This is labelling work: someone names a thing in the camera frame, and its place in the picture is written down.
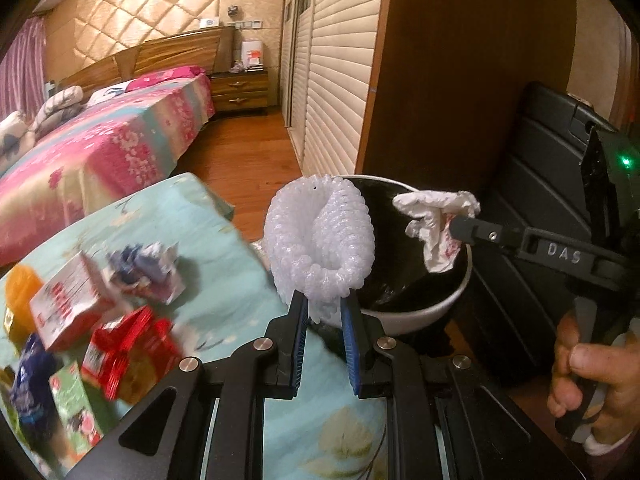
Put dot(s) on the wooden headboard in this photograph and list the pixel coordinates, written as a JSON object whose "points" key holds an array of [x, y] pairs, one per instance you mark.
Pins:
{"points": [[209, 48]]}

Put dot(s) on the pink pillow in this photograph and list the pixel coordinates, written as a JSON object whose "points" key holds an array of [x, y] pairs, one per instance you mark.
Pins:
{"points": [[151, 79]]}

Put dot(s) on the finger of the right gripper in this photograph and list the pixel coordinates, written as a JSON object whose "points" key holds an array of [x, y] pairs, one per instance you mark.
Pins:
{"points": [[474, 231]]}

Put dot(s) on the person's right hand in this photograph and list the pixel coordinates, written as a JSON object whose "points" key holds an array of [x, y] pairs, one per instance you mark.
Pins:
{"points": [[616, 367]]}

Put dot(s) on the blue snack bag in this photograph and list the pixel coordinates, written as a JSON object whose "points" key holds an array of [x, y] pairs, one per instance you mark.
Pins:
{"points": [[31, 394]]}

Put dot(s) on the bed with pink sheet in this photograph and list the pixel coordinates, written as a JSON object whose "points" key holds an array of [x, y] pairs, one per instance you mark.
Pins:
{"points": [[107, 152]]}

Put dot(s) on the white black trash bin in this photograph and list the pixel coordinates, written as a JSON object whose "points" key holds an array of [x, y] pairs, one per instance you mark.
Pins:
{"points": [[399, 291]]}

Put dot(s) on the red snack wrapper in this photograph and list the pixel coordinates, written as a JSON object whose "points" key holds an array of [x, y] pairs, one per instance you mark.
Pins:
{"points": [[126, 358]]}

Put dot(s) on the white cartoon paper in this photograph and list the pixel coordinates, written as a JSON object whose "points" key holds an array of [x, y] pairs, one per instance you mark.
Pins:
{"points": [[146, 271]]}

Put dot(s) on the small green white carton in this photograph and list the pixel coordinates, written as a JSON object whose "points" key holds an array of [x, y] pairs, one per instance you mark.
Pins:
{"points": [[78, 410]]}

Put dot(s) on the white tissue wrapper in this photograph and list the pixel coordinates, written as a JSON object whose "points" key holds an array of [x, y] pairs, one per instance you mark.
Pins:
{"points": [[430, 214]]}

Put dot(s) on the louvered sliding wardrobe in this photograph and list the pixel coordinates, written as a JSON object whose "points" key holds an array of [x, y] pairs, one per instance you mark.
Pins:
{"points": [[327, 53]]}

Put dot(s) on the floral teal tablecloth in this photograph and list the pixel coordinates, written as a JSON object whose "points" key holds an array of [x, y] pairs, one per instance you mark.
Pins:
{"points": [[325, 432]]}

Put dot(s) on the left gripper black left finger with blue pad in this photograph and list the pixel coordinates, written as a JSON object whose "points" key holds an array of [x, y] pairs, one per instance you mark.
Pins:
{"points": [[206, 420]]}

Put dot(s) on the white pillow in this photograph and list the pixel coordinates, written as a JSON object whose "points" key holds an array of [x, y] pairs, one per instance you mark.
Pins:
{"points": [[108, 93]]}

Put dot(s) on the red white carton box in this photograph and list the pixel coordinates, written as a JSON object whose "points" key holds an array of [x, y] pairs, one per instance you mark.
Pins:
{"points": [[71, 303]]}

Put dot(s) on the wooden nightstand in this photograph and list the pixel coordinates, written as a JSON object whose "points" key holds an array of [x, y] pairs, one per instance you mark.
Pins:
{"points": [[238, 92]]}

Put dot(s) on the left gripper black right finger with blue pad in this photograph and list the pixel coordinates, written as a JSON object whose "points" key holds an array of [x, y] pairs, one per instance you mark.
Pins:
{"points": [[444, 419]]}

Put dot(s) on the white foam fruit net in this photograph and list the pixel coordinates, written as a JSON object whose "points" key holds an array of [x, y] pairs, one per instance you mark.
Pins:
{"points": [[319, 240]]}

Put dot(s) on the orange foam net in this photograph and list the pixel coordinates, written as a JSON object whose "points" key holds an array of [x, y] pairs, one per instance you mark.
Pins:
{"points": [[21, 285]]}

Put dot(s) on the white orange box on nightstand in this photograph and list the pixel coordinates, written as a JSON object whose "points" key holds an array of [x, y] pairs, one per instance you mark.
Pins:
{"points": [[251, 55]]}

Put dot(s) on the pink curtain right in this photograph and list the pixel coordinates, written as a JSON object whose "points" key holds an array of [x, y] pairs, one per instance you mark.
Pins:
{"points": [[22, 74]]}

